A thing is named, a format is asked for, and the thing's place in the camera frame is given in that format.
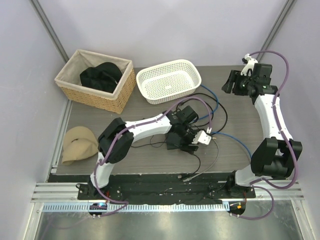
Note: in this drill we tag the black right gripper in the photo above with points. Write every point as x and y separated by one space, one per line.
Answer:
234 76

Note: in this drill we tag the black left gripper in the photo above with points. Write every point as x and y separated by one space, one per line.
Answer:
189 149

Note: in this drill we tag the black network switch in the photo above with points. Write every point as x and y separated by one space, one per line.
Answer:
175 142

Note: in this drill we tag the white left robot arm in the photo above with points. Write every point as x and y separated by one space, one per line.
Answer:
115 141

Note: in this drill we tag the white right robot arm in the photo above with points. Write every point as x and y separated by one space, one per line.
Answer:
275 161

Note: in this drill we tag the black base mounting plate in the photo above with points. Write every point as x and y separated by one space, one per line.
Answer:
153 191

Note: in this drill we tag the white perforated plastic basket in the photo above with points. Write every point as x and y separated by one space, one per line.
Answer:
168 81

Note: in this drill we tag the black cap in basket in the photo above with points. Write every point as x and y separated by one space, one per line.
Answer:
104 77

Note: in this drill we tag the beige cap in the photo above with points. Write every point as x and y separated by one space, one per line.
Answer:
79 143

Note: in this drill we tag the wicker basket with liner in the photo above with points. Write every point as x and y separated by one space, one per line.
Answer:
69 81

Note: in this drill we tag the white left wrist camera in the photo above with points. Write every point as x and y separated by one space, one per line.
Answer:
202 137

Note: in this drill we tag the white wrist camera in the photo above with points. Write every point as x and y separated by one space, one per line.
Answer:
202 137
248 62

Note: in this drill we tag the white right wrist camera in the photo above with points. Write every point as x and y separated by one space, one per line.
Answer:
248 62

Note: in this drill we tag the aluminium front rail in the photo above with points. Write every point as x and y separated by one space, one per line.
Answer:
62 197

